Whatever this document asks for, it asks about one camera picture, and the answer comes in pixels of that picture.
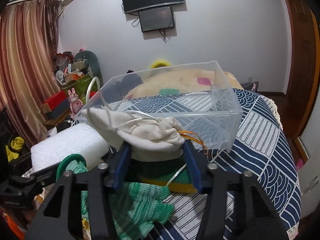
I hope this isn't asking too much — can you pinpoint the clear plastic storage box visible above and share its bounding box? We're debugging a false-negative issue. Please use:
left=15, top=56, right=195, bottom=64
left=88, top=74, right=243, bottom=152

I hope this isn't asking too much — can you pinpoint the yellow green sponge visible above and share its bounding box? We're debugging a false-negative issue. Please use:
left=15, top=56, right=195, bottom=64
left=138, top=163, right=197, bottom=193

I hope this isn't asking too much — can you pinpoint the black clothing pile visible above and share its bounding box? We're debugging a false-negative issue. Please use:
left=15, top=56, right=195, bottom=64
left=119, top=70, right=143, bottom=96

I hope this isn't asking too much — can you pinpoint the striped pink curtain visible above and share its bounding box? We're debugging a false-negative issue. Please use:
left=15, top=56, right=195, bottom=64
left=1, top=0, right=60, bottom=146

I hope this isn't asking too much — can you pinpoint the green knit glove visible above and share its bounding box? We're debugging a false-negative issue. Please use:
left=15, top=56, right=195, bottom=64
left=56, top=154, right=174, bottom=239

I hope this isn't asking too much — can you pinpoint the white foam block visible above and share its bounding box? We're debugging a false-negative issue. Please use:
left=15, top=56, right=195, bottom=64
left=30, top=123, right=109, bottom=172

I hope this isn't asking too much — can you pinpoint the grey green cushion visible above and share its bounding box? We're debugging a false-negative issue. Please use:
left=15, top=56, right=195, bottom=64
left=73, top=50, right=104, bottom=85

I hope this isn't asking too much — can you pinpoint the red box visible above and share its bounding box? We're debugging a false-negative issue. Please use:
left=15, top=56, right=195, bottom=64
left=40, top=91, right=67, bottom=113

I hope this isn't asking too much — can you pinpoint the yellow foam tube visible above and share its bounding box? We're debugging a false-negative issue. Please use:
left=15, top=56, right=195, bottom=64
left=150, top=59, right=171, bottom=69

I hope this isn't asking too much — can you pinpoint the small black wall monitor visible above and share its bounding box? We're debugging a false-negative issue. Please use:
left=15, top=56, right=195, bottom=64
left=138, top=6, right=175, bottom=33

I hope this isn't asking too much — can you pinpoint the blue patterned tablecloth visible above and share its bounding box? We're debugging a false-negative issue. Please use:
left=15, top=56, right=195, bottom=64
left=82, top=87, right=302, bottom=240

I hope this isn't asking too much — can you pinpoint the pink rabbit toy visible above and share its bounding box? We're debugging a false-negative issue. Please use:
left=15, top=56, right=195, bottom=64
left=68, top=88, right=84, bottom=115

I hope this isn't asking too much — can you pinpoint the floral yellow cloth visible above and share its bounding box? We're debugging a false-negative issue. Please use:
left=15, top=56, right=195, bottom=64
left=81, top=217, right=91, bottom=240

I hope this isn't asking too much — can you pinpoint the wooden door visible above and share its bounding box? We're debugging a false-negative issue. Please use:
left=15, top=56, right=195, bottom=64
left=280, top=0, right=320, bottom=140

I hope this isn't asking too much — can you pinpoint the green storage box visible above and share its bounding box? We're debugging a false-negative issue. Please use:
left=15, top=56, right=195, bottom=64
left=61, top=75, right=92, bottom=96

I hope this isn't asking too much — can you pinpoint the cream drawstring pouch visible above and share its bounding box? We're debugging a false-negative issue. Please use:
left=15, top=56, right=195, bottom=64
left=80, top=107, right=185, bottom=162

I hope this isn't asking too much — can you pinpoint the beige floral blanket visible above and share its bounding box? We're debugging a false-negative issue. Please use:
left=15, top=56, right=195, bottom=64
left=124, top=61, right=243, bottom=99

